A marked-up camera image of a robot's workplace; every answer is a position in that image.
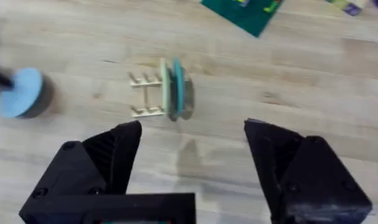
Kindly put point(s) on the green board with toy blocks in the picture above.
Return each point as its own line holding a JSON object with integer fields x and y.
{"x": 248, "y": 14}

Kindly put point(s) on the pale green plate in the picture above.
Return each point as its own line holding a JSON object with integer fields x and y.
{"x": 165, "y": 87}

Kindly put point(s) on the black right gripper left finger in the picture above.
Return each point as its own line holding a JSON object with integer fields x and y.
{"x": 92, "y": 168}

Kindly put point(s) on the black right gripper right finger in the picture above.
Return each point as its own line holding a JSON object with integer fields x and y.
{"x": 313, "y": 183}

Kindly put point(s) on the light blue plate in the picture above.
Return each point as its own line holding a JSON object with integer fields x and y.
{"x": 20, "y": 93}

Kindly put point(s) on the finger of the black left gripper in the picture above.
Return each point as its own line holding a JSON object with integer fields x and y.
{"x": 0, "y": 79}

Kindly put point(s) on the small pale wooden peg rack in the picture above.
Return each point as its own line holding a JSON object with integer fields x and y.
{"x": 145, "y": 93}

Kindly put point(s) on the teal plate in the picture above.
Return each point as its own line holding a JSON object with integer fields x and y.
{"x": 178, "y": 87}

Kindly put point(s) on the pale box with purple print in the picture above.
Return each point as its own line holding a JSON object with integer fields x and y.
{"x": 350, "y": 6}

